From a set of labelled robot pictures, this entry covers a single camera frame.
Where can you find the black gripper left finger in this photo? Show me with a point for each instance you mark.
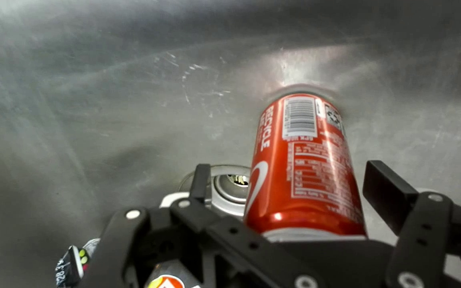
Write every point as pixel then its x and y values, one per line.
pixel 217 252

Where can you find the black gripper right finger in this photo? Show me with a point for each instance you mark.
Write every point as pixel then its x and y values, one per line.
pixel 427 228

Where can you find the red soda can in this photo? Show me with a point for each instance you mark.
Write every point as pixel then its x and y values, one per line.
pixel 301 180

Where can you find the stainless steel double sink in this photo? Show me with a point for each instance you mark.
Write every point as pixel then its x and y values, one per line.
pixel 112 103

